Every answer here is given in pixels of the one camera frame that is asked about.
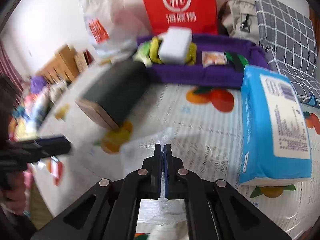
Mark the white sponge block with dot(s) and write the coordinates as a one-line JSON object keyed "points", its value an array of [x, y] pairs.
{"points": [[175, 45]]}

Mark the wooden headboard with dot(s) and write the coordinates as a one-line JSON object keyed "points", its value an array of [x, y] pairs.
{"points": [[61, 66]]}

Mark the fruit print sachet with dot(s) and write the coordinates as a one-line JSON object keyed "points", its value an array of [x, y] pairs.
{"points": [[213, 58]]}

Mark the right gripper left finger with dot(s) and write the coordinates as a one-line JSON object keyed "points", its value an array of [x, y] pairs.
{"points": [[109, 209]]}

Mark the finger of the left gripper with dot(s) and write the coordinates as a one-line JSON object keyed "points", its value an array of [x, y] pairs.
{"points": [[45, 148]]}

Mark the dark green tea tin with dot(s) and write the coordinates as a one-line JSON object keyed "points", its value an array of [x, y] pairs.
{"points": [[112, 96]]}

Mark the purple towel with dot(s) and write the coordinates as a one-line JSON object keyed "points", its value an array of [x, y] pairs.
{"points": [[213, 76]]}

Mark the red paper shopping bag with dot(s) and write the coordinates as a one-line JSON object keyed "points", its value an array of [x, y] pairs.
{"points": [[198, 15]]}

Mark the green tissue pack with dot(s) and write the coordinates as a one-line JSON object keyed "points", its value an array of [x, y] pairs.
{"points": [[143, 54]]}

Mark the patterned book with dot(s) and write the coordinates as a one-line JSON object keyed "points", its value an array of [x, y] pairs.
{"points": [[83, 59]]}

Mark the blue tissue pack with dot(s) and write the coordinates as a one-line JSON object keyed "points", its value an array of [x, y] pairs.
{"points": [[276, 150]]}

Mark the yellow black pouch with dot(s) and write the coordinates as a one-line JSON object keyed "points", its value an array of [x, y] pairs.
{"points": [[155, 43]]}

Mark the white Miniso plastic bag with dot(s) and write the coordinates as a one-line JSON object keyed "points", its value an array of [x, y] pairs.
{"points": [[111, 27]]}

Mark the person left hand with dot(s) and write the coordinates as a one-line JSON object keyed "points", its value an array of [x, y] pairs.
{"points": [[16, 199]]}

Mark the purple plush toy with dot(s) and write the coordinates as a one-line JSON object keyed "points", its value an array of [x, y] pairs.
{"points": [[37, 84]]}

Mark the grey checkered fabric cushion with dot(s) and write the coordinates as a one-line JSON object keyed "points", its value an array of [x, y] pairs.
{"points": [[288, 39]]}

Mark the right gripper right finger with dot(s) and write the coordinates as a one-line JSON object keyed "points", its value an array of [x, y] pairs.
{"points": [[215, 210]]}

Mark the clear plastic bag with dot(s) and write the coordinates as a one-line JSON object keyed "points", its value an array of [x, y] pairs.
{"points": [[159, 211]]}

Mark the beige grey backpack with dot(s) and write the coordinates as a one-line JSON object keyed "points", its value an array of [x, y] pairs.
{"points": [[239, 20]]}

